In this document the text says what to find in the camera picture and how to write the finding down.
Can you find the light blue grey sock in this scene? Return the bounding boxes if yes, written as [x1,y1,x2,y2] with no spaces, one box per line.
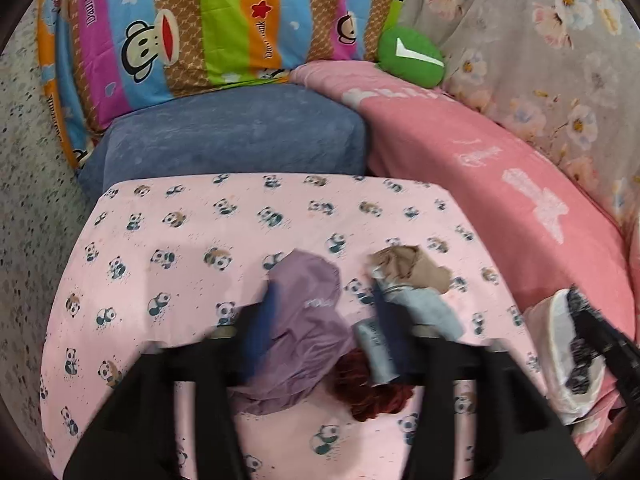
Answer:
[371,266,465,341]

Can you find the grey small packet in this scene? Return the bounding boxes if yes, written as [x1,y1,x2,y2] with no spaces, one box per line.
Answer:
[354,318,399,386]

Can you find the purple plastic wrapper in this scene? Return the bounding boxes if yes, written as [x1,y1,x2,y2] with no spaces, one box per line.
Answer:
[230,249,354,415]

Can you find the dark red wrapper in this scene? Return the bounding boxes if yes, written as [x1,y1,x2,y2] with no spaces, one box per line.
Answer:
[329,349,413,422]

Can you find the white lined trash bin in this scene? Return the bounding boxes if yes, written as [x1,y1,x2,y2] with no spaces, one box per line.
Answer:
[524,286,616,428]

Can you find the beige stocking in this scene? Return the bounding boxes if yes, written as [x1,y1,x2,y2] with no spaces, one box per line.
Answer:
[368,245,452,294]

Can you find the pink fleece blanket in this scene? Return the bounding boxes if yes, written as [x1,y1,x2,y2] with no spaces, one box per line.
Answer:
[290,60,637,451]

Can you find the pink panda print sheet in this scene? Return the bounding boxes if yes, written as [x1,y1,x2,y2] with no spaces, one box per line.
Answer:
[40,174,542,474]

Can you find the blue plush cushion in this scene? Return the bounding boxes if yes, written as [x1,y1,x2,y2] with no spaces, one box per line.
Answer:
[78,84,368,200]

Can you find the green round checkmark cushion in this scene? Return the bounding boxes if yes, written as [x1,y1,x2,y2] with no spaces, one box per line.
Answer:
[378,26,446,89]

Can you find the grey floral quilt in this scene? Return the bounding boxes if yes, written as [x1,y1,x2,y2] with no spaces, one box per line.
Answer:
[402,0,639,234]

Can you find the colourful monkey print quilt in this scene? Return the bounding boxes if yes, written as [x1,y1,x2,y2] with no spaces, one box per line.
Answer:
[37,0,404,168]

